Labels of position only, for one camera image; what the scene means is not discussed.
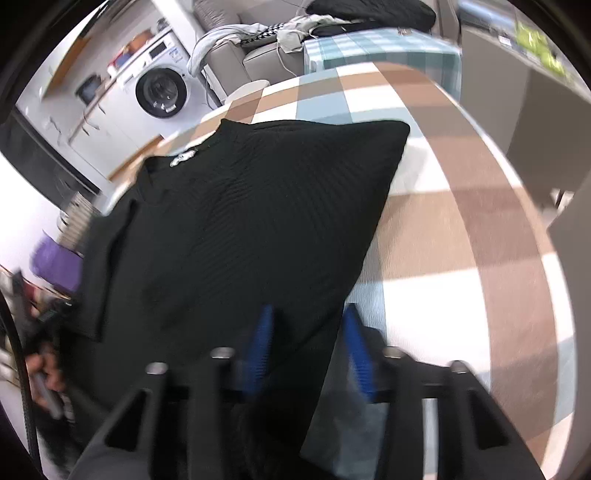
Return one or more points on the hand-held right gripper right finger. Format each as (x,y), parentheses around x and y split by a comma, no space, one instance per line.
(358,346)

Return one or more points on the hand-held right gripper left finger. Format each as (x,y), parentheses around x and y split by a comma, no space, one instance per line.
(261,341)

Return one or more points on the black knit sweater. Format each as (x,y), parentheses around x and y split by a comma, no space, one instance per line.
(254,207)

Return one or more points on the person's left hand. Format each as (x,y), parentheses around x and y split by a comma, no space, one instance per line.
(46,369)

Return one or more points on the purple plastic bin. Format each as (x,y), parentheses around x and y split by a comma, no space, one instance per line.
(57,265)

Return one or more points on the grey slatted rack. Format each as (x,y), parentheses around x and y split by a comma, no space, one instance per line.
(76,221)

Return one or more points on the brown blue checkered tablecloth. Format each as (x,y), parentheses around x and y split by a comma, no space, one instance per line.
(461,230)

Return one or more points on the black door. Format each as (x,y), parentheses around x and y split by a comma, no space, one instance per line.
(46,161)

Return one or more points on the white cabinet with wooden counter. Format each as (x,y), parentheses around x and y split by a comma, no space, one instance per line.
(106,124)

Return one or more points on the dark cooking pot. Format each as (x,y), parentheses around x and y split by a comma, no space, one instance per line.
(88,88)

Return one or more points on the grey cardboard box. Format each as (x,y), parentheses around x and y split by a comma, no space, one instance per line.
(575,258)

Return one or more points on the white washing machine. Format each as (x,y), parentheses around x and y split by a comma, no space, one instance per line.
(161,92)

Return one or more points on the blue container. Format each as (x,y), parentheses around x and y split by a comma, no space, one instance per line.
(118,60)

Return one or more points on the grey sofa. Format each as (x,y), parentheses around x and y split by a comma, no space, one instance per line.
(231,62)

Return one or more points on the orange basin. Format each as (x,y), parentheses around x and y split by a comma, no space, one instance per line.
(138,40)

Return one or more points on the grey cloth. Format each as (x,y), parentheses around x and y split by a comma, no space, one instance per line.
(210,44)

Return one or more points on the houndstooth cloth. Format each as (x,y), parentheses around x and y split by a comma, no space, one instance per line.
(261,33)

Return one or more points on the white crumpled cloth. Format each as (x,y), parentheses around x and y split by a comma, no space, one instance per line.
(300,30)

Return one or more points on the black knit cushion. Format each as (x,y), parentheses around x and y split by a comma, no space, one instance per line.
(369,14)

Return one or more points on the green packets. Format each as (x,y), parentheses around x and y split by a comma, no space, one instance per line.
(538,46)

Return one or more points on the white wall cabinet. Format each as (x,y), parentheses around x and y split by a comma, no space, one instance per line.
(76,50)

